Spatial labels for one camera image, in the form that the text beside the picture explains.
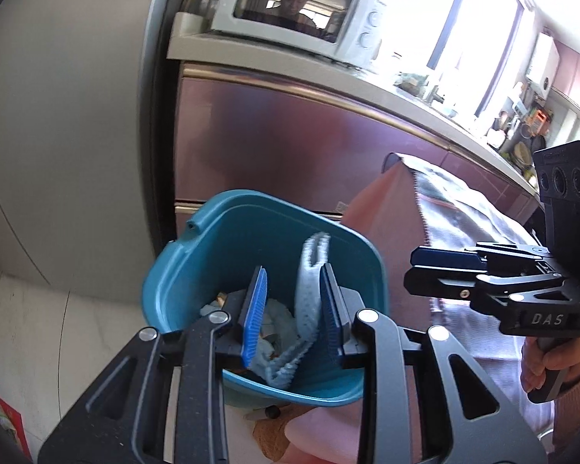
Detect grey refrigerator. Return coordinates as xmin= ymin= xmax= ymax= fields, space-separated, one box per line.
xmin=0 ymin=0 xmax=208 ymax=295

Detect white foam fruit net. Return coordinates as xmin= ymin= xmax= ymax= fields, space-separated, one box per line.
xmin=266 ymin=232 xmax=336 ymax=388

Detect white microwave oven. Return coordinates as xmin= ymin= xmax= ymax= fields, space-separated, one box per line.
xmin=208 ymin=0 xmax=387 ymax=68

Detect brown cork piece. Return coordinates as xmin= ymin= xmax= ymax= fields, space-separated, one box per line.
xmin=251 ymin=413 xmax=291 ymax=462

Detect white water heater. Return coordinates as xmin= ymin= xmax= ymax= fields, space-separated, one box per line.
xmin=526 ymin=33 xmax=560 ymax=100

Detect steel kitchen faucet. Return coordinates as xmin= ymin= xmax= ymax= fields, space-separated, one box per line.
xmin=428 ymin=75 xmax=445 ymax=107

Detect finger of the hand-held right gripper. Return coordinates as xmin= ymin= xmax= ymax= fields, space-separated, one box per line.
xmin=410 ymin=242 xmax=549 ymax=271
xmin=403 ymin=267 xmax=564 ymax=310

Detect teal trash bin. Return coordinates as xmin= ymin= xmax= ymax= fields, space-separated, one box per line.
xmin=141 ymin=189 xmax=391 ymax=407

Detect dark framed window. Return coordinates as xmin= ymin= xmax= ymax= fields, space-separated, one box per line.
xmin=353 ymin=0 xmax=537 ymax=121

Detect wall utensil rack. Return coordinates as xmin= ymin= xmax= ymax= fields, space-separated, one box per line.
xmin=493 ymin=97 xmax=556 ymax=179

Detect checked grey tablecloth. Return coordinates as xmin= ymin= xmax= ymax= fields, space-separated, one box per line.
xmin=341 ymin=152 xmax=556 ymax=440

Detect red snack packet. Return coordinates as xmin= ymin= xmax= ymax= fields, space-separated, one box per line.
xmin=0 ymin=386 xmax=30 ymax=460

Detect mauve lower cabinets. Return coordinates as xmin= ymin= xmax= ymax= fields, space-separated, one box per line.
xmin=174 ymin=60 xmax=544 ymax=233

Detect pink cloth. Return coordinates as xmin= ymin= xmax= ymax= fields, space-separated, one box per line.
xmin=285 ymin=403 xmax=368 ymax=464

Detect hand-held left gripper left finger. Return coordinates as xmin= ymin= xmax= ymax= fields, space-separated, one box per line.
xmin=38 ymin=265 xmax=269 ymax=464

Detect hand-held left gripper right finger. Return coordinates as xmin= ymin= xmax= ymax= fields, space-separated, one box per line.
xmin=319 ymin=262 xmax=548 ymax=464

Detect person's right hand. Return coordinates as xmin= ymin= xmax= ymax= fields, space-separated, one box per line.
xmin=519 ymin=331 xmax=580 ymax=394

